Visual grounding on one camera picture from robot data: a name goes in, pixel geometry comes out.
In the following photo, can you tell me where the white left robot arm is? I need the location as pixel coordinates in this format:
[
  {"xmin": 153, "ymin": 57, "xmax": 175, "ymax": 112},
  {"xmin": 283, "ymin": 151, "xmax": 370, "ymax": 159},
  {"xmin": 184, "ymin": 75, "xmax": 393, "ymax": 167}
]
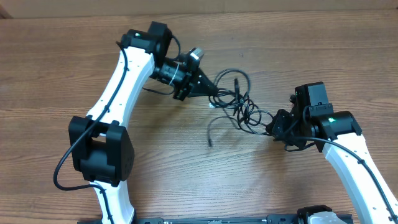
[{"xmin": 53, "ymin": 21, "xmax": 218, "ymax": 223}]

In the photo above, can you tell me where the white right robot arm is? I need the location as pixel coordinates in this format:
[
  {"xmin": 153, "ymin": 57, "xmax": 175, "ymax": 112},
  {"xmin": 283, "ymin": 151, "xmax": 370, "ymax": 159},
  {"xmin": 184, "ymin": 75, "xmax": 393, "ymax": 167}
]
[{"xmin": 266, "ymin": 82, "xmax": 397, "ymax": 223}]

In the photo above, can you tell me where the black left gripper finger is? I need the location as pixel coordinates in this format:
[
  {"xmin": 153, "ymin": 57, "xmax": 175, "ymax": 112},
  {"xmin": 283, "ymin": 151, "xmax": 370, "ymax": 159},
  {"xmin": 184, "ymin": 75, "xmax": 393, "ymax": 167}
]
[
  {"xmin": 197, "ymin": 68, "xmax": 215, "ymax": 90},
  {"xmin": 187, "ymin": 88, "xmax": 218, "ymax": 98}
]

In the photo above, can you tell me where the black USB cable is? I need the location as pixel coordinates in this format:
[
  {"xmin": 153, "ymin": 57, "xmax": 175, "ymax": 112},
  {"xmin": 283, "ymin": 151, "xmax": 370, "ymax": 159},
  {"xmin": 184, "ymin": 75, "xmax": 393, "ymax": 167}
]
[{"xmin": 213, "ymin": 68, "xmax": 251, "ymax": 108}]

